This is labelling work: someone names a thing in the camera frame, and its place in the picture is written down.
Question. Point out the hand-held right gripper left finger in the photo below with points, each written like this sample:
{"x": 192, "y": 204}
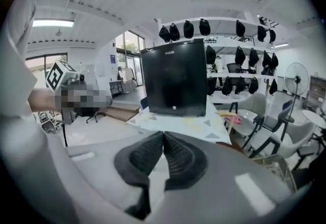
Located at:
{"x": 141, "y": 156}

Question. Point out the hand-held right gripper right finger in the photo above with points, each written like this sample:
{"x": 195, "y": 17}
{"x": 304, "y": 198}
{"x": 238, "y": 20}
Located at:
{"x": 186, "y": 164}

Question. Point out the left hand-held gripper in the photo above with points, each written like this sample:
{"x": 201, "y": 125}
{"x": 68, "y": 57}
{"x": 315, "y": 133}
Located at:
{"x": 76, "y": 95}

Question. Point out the person's left forearm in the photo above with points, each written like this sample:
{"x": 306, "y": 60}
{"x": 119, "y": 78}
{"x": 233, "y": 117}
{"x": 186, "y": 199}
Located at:
{"x": 43, "y": 99}

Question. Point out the black office chair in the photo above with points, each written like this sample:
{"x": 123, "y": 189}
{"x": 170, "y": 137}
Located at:
{"x": 94, "y": 113}

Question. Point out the table with patterned cloth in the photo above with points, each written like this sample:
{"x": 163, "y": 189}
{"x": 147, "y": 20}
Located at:
{"x": 178, "y": 124}

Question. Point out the wooden platform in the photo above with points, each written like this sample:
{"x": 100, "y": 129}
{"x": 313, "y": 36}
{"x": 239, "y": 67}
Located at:
{"x": 122, "y": 113}

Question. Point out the person's white shirt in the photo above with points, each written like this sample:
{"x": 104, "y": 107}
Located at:
{"x": 17, "y": 78}

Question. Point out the wooden chair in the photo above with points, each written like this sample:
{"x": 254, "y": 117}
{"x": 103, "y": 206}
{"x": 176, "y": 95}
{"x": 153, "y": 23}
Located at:
{"x": 226, "y": 114}

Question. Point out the pink item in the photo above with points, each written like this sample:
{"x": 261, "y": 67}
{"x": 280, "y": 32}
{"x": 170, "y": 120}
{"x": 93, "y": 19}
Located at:
{"x": 237, "y": 119}

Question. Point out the ceiling light panel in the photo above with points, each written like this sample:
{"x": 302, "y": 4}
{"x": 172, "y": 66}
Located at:
{"x": 53, "y": 23}

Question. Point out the black mini fridge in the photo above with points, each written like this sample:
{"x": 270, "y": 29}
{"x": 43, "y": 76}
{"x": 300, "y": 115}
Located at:
{"x": 174, "y": 78}

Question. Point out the grey chair with black legs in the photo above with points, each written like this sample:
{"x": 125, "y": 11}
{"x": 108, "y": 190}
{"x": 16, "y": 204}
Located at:
{"x": 254, "y": 106}

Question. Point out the white shelf rack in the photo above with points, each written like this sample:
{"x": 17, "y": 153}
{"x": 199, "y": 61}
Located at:
{"x": 244, "y": 75}

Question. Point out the white shell chair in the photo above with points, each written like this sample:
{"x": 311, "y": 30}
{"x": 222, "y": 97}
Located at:
{"x": 295, "y": 139}

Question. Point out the group of hanging black bags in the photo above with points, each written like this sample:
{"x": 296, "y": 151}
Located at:
{"x": 239, "y": 57}

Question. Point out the round white table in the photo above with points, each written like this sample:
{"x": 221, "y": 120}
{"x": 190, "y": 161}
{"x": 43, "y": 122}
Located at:
{"x": 314, "y": 117}

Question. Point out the black standing fan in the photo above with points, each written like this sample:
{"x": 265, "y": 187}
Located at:
{"x": 296, "y": 78}

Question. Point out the wooden cabinet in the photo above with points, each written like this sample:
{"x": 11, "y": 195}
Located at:
{"x": 317, "y": 90}

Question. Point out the blue wall sign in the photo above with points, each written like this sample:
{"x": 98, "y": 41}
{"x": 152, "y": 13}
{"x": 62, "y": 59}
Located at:
{"x": 112, "y": 58}

